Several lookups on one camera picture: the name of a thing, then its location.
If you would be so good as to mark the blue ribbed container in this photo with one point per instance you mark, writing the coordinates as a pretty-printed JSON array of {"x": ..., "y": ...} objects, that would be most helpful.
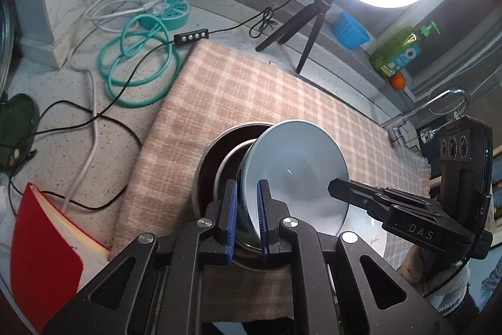
[{"x": 349, "y": 31}]

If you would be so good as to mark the beige checked cloth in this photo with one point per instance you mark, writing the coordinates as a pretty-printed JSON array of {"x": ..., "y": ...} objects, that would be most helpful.
[{"x": 235, "y": 91}]

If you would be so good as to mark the person's right forearm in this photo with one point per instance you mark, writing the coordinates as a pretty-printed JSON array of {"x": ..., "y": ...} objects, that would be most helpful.
[{"x": 451, "y": 292}]

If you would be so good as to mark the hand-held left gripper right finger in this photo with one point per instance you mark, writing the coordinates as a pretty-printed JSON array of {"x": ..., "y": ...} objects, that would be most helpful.
[{"x": 262, "y": 217}]

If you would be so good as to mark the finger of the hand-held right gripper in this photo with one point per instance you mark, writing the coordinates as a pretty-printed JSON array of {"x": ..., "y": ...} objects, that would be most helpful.
[
  {"x": 353, "y": 191},
  {"x": 411, "y": 197}
]

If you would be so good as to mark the red cover notebook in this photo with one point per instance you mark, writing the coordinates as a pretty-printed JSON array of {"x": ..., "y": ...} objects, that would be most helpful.
[{"x": 43, "y": 256}]

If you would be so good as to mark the green dish soap bottle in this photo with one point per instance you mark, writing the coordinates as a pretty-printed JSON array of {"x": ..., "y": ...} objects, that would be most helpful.
[{"x": 396, "y": 48}]

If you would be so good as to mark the large white oval plate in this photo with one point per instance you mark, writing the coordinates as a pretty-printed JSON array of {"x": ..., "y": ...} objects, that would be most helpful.
[{"x": 364, "y": 237}]

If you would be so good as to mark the black inline remote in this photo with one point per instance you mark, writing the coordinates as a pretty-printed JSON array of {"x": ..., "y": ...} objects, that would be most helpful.
[{"x": 190, "y": 36}]

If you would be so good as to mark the orange fruit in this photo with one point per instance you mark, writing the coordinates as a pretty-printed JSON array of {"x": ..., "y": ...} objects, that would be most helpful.
[{"x": 399, "y": 81}]

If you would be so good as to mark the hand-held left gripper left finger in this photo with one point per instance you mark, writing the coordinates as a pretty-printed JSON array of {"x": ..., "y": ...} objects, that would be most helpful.
[{"x": 231, "y": 217}]

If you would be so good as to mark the black tripod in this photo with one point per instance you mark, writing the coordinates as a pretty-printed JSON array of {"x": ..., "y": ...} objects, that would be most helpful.
[{"x": 310, "y": 40}]

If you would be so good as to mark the pale green ceramic bowl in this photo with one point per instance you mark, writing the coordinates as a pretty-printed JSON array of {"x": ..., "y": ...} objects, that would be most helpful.
[{"x": 298, "y": 170}]

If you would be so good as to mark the red pot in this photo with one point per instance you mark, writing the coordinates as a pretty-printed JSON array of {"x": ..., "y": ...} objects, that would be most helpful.
[{"x": 206, "y": 170}]

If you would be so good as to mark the stainless steel bowl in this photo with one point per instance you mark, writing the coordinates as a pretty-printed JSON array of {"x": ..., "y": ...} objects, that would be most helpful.
[{"x": 231, "y": 162}]

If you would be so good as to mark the chrome faucet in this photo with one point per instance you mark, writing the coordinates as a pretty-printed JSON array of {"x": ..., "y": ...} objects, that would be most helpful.
[{"x": 408, "y": 117}]

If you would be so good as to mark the dark green dish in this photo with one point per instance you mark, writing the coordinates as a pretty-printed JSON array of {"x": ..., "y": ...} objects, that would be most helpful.
[{"x": 17, "y": 123}]

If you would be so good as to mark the teal round power hub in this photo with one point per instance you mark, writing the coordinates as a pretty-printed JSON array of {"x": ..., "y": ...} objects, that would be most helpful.
[{"x": 176, "y": 15}]

